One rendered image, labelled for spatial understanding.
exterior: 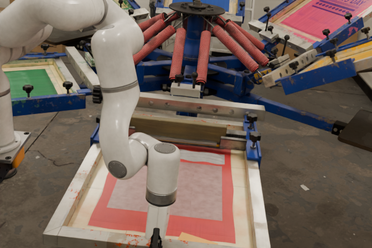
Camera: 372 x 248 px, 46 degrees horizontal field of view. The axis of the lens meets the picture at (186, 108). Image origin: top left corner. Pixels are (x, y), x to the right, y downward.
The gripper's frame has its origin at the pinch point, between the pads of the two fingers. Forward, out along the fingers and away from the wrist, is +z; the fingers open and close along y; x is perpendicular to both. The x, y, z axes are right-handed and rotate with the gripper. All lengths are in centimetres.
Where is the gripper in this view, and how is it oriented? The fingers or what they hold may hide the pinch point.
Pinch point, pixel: (156, 245)
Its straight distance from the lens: 116.9
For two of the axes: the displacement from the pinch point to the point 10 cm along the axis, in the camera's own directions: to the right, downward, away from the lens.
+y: -0.7, 4.1, -9.1
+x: 9.9, 1.1, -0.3
